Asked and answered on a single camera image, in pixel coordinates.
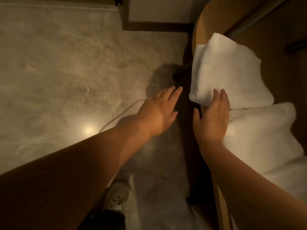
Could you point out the person's left hand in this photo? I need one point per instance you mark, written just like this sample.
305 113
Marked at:
158 112

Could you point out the person's right hand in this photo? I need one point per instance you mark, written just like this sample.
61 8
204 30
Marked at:
213 124

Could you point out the small white towel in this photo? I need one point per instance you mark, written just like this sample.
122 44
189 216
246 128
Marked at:
227 64

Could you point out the person's left forearm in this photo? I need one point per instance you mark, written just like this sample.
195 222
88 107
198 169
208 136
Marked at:
72 177

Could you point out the person's right forearm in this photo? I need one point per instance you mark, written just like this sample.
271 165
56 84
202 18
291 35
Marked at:
251 194

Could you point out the person's white shoe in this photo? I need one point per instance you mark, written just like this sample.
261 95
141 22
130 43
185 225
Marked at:
118 196

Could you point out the person's dark trousers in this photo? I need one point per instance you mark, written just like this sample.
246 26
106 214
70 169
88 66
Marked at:
108 220

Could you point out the wooden vanity cabinet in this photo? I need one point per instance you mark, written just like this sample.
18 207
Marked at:
211 19

